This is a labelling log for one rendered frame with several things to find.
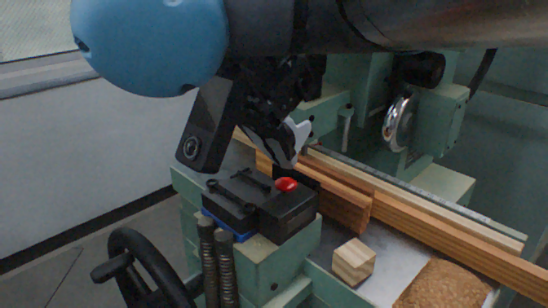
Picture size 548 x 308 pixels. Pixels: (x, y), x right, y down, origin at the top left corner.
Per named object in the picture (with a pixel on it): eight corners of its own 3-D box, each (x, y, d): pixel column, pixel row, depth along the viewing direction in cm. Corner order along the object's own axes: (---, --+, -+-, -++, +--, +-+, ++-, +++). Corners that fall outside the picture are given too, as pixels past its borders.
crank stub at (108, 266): (98, 290, 48) (90, 282, 50) (139, 266, 52) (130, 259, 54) (92, 275, 47) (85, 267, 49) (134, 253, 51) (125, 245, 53)
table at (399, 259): (131, 207, 75) (125, 182, 72) (244, 153, 94) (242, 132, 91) (413, 467, 38) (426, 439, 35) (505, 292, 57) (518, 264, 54)
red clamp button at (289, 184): (270, 187, 51) (270, 181, 51) (285, 178, 53) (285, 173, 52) (286, 196, 49) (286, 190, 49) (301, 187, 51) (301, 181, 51)
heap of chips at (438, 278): (391, 306, 48) (394, 292, 46) (432, 255, 56) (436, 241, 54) (457, 350, 43) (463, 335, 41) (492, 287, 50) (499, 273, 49)
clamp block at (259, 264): (196, 256, 60) (189, 212, 55) (257, 217, 68) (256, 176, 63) (259, 312, 51) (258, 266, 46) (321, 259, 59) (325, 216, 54)
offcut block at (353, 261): (330, 269, 53) (333, 250, 51) (352, 255, 56) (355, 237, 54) (351, 288, 51) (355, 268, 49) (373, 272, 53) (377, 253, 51)
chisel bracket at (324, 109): (272, 142, 69) (272, 99, 64) (320, 119, 77) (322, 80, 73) (302, 156, 64) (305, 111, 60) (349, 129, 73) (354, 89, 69)
